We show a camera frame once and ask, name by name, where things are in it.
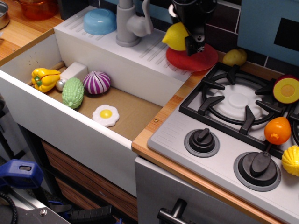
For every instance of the black burner grate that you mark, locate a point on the black burner grate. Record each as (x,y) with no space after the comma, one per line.
(239,104)

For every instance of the metal pot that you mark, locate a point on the metal pot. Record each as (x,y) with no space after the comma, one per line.
(4,15)

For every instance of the yellow toy lemon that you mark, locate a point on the yellow toy lemon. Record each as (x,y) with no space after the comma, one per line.
(175,37)

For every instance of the black left stove knob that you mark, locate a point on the black left stove knob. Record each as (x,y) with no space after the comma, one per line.
(202,143)

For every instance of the orange toy fruit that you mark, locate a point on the orange toy fruit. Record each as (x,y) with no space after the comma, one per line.
(278,131)

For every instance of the halved toy plum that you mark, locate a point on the halved toy plum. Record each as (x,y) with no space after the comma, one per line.
(286,89)

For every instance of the yellow-green toy potato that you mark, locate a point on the yellow-green toy potato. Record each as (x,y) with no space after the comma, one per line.
(235,57)

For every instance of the red plate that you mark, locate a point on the red plate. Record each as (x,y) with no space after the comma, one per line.
(196,62)

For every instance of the white toy block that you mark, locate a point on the white toy block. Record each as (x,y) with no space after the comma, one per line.
(76,70)

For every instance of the purple striped toy onion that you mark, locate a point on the purple striped toy onion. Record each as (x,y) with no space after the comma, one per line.
(96,82)

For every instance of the black right stove knob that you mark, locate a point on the black right stove knob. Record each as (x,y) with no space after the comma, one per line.
(257,171)

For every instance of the black stove knob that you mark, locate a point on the black stove knob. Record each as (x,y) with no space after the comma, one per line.
(257,171)
(202,143)

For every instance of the yellow toy corn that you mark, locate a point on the yellow toy corn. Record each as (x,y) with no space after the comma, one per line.
(290,160)

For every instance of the blue bowl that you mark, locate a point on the blue bowl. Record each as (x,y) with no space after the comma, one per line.
(100,22)

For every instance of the grey toy faucet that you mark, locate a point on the grey toy faucet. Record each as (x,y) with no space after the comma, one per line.
(130,26)

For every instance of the toy fried egg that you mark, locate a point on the toy fried egg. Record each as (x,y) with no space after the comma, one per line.
(106,115)

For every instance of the metal oven door handle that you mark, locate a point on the metal oven door handle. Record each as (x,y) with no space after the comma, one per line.
(173,216)

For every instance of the green toy bitter gourd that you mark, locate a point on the green toy bitter gourd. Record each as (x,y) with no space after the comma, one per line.
(73,93)

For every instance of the blue clamp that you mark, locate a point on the blue clamp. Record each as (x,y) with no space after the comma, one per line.
(20,174)

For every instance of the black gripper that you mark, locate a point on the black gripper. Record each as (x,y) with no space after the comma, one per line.
(194,15)

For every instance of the yellow toy bell pepper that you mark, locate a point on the yellow toy bell pepper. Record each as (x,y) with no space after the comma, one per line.
(44,79)

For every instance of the orange glass pot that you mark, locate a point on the orange glass pot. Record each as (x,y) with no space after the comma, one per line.
(38,9)

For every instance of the white toy sink basin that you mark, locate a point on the white toy sink basin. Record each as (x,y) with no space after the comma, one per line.
(142,82)

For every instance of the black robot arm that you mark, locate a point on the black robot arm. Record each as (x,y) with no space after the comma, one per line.
(193,14)

